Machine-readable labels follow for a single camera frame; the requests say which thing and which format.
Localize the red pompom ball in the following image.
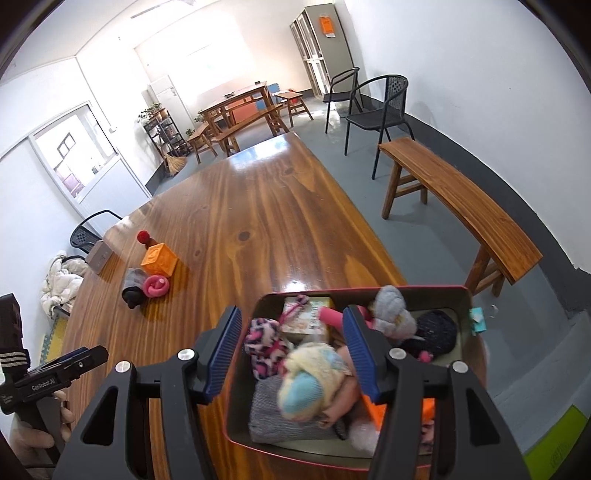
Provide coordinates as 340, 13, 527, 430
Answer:
136, 230, 150, 245

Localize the black white striped sock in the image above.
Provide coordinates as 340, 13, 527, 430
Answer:
400, 310, 458, 363

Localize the pink round rubber toy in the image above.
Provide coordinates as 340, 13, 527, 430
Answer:
142, 275, 170, 298

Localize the black metal armchair near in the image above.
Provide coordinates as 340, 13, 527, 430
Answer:
344, 74, 415, 155

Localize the person's left hand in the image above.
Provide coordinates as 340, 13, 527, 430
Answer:
9, 390, 74, 466

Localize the wooden dining table background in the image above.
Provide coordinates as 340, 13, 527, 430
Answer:
198, 81, 273, 134

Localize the grey tissue box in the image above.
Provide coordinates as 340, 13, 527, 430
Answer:
85, 240, 113, 275

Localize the small wooden stool left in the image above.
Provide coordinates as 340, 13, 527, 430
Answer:
187, 122, 217, 165

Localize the grey and black sock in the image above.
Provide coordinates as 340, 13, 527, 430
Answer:
121, 268, 147, 309

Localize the black metal armchair far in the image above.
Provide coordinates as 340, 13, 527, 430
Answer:
322, 66, 360, 133

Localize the orange embossed rubber cube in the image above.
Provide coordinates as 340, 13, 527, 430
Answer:
361, 393, 436, 432

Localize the grey metal cabinet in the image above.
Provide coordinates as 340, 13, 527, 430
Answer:
290, 3, 353, 97

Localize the pink rubber mushroom toy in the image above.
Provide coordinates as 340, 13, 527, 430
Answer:
318, 305, 374, 332

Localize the long wooden bench background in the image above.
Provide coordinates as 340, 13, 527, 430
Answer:
212, 105, 290, 157

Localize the blue yellow foam mat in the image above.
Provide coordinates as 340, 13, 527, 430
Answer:
40, 317, 68, 364

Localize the wooden bench beside table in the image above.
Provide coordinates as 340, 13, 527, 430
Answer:
379, 138, 542, 296

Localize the straw broom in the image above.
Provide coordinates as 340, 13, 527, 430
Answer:
163, 153, 187, 176

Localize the black plant shelf rack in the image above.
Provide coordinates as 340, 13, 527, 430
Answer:
138, 104, 190, 157

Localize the yellow printed cardboard box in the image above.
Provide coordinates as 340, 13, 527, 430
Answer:
279, 295, 334, 343

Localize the black metal armchair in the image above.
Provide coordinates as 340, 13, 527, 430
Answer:
322, 66, 360, 133
344, 74, 415, 155

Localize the white plastic bag wad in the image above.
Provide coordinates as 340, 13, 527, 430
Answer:
349, 419, 380, 457

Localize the teal binder clip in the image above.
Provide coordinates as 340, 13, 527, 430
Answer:
470, 304, 499, 336

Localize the small wooden stool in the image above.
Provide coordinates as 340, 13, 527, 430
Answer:
273, 90, 314, 126
187, 122, 217, 165

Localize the white jacket on chair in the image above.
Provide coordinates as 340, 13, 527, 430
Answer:
40, 251, 89, 320

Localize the small wooden stool right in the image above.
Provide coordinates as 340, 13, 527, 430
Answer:
273, 90, 314, 126

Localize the grey knotted sock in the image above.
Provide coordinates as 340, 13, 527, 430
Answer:
370, 285, 418, 341

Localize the black chair left of table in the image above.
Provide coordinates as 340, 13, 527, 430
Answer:
69, 209, 122, 254

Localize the grey ribbed sock in box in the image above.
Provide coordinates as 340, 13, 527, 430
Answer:
248, 374, 350, 445

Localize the pink leopard fleece bundle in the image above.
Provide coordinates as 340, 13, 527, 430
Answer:
243, 295, 310, 380

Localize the orange flat-faced rubber cube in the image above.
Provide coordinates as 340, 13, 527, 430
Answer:
140, 243, 178, 278

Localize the red-rimmed cardboard storage box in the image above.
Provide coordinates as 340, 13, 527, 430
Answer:
225, 285, 487, 472

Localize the cream knit sock bundle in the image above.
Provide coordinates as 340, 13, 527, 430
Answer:
277, 342, 349, 422

